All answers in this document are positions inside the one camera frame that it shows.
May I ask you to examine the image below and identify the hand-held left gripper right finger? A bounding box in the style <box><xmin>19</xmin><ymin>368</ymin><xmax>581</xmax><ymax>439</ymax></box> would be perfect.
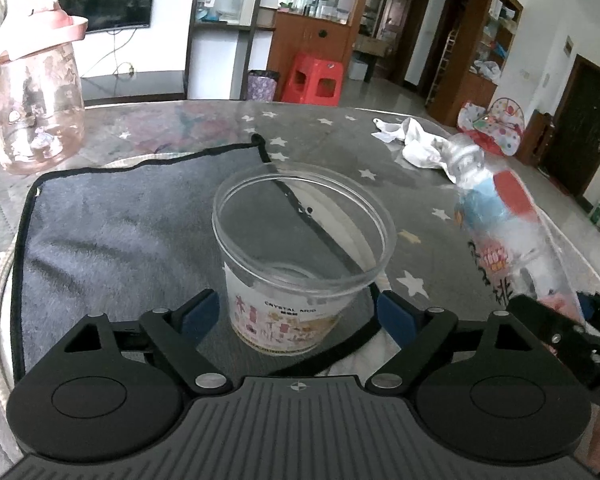
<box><xmin>366</xmin><ymin>290</ymin><xmax>546</xmax><ymax>395</ymax></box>

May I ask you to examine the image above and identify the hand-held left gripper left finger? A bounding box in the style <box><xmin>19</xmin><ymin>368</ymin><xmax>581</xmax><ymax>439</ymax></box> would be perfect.
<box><xmin>60</xmin><ymin>288</ymin><xmax>229</xmax><ymax>395</ymax></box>

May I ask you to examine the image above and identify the clear plastic cup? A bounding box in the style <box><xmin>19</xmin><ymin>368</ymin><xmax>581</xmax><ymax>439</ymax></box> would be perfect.
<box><xmin>212</xmin><ymin>162</ymin><xmax>397</xmax><ymax>359</ymax></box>

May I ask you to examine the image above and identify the clear plastic bottle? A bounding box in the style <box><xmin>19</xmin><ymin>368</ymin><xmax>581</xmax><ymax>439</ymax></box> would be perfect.
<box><xmin>442</xmin><ymin>132</ymin><xmax>588</xmax><ymax>323</ymax></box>

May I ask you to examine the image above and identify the pink transparent water bottle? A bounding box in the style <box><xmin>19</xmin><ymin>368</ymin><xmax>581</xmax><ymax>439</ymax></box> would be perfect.
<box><xmin>0</xmin><ymin>0</ymin><xmax>89</xmax><ymax>176</ymax></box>

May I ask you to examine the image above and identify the grey cloth with black edge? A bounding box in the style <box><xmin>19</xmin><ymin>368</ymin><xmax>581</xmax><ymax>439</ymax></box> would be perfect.
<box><xmin>9</xmin><ymin>135</ymin><xmax>398</xmax><ymax>378</ymax></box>

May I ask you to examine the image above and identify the white crumpled cloth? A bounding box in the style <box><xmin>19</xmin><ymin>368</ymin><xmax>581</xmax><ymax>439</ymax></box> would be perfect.
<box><xmin>371</xmin><ymin>116</ymin><xmax>463</xmax><ymax>183</ymax></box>

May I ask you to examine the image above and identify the dark wooden door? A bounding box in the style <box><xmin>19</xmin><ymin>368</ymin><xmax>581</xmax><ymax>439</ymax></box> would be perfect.
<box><xmin>541</xmin><ymin>54</ymin><xmax>600</xmax><ymax>200</ymax></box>

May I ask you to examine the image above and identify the colourful baby seat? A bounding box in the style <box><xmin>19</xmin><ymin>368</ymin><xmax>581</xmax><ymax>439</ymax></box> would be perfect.
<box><xmin>456</xmin><ymin>97</ymin><xmax>527</xmax><ymax>157</ymax></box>

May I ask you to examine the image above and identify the purple patterned bin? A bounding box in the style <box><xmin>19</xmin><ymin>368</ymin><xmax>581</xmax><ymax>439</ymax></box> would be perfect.
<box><xmin>247</xmin><ymin>69</ymin><xmax>281</xmax><ymax>102</ymax></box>

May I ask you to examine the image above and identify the red plastic stool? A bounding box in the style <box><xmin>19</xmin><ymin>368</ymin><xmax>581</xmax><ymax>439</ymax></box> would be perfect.
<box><xmin>280</xmin><ymin>51</ymin><xmax>345</xmax><ymax>107</ymax></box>

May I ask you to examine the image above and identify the white folding rack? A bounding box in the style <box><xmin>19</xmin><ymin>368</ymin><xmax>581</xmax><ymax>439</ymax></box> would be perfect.
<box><xmin>426</xmin><ymin>30</ymin><xmax>457</xmax><ymax>107</ymax></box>

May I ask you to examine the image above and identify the white plastic bag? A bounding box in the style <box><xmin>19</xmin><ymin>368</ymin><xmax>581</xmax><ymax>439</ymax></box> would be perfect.
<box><xmin>472</xmin><ymin>59</ymin><xmax>502</xmax><ymax>81</ymax></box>

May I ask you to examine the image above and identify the wooden shelf unit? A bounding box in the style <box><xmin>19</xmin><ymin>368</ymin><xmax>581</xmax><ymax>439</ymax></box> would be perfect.
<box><xmin>424</xmin><ymin>0</ymin><xmax>524</xmax><ymax>128</ymax></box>

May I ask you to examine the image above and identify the cardboard box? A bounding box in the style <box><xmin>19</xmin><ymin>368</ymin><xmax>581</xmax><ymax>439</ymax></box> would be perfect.
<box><xmin>354</xmin><ymin>36</ymin><xmax>390</xmax><ymax>59</ymax></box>

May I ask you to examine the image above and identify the wooden glass display cabinet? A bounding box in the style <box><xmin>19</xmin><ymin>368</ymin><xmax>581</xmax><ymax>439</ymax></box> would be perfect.
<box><xmin>267</xmin><ymin>0</ymin><xmax>377</xmax><ymax>101</ymax></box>

